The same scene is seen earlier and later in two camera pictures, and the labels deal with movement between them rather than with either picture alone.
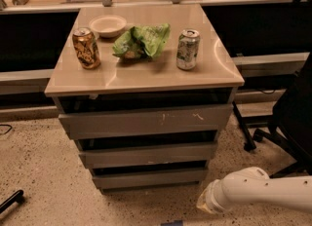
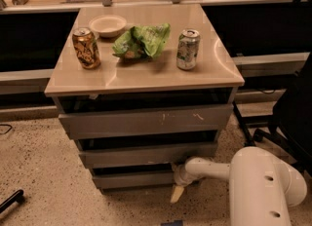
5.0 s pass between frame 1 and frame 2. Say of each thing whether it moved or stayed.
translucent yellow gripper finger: moved
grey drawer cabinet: stayed
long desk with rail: stayed
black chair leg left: stayed
